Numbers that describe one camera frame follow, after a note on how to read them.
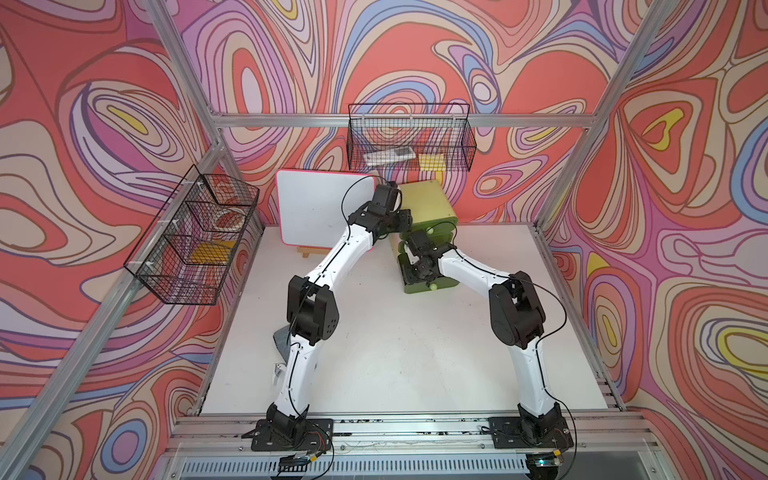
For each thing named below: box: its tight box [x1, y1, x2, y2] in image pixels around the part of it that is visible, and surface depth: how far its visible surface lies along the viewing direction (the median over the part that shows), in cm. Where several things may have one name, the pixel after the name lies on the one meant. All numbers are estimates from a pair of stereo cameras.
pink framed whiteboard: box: [276, 170, 377, 249], surface depth 106 cm
